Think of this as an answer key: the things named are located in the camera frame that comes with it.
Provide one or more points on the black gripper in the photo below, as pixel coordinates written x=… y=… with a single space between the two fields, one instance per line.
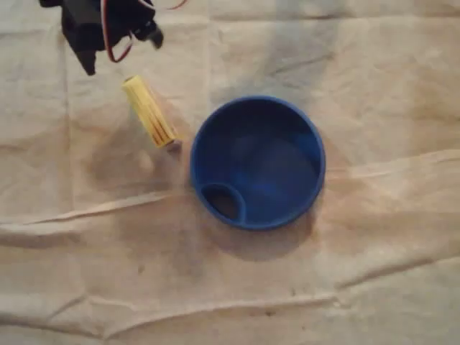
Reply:
x=82 y=34

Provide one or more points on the yellow cylindrical block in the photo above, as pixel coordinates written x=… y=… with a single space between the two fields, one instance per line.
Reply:
x=149 y=109

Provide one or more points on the blue plastic bowl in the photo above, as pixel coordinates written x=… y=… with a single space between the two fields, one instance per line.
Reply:
x=276 y=169

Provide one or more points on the beige wrinkled cloth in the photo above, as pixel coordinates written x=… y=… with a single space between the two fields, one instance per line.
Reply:
x=108 y=269

